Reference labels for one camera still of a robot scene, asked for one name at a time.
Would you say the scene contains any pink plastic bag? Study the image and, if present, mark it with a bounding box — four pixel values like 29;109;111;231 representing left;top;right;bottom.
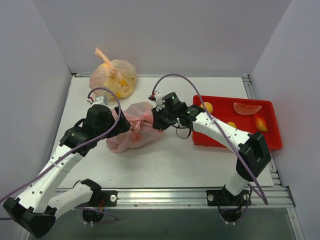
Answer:
106;102;163;153

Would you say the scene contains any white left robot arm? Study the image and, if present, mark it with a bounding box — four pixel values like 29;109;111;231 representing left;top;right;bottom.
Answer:
3;104;131;238

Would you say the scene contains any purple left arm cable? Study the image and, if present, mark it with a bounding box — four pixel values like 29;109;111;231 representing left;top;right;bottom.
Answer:
0;87;123;221

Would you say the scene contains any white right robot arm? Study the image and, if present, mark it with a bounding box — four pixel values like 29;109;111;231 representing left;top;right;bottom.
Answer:
149;91;271;205

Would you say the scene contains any small yellow lemon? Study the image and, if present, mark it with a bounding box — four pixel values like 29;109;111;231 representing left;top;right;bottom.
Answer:
227;121;237;129

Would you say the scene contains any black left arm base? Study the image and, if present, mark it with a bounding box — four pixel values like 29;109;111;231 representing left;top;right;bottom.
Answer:
72;178;119;227

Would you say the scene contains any red yellow mango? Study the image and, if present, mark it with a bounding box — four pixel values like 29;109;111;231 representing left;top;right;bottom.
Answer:
253;113;268;132

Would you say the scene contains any watermelon slice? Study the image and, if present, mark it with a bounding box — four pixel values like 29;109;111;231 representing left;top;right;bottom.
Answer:
233;102;262;116

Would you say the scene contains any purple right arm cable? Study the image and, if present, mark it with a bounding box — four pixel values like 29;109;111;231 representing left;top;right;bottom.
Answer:
150;73;269;206

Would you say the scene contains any aluminium front rail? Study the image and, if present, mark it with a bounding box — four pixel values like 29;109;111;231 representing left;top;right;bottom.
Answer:
29;188;296;210

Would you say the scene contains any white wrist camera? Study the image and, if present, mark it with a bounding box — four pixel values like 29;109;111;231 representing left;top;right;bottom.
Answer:
148;91;165;106
86;95;108;106

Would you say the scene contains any orange fruit with leaf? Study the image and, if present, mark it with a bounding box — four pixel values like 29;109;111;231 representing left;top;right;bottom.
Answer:
200;102;214;114

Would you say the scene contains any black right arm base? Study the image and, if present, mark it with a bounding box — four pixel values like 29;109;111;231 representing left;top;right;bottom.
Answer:
205;187;252;226

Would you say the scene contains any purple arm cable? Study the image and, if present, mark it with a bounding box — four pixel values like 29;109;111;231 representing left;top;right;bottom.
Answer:
150;73;269;206
0;87;123;221

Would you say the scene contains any red plastic tray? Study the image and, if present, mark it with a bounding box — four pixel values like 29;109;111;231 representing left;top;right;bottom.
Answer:
202;95;283;151

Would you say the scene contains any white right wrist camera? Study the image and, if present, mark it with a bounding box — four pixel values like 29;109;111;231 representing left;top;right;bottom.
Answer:
148;91;165;106

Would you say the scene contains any orange plastic bag with fruit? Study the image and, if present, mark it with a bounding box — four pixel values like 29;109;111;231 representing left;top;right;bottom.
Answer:
89;48;138;99

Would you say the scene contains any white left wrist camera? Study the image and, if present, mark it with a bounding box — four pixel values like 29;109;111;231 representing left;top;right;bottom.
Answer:
86;95;108;106

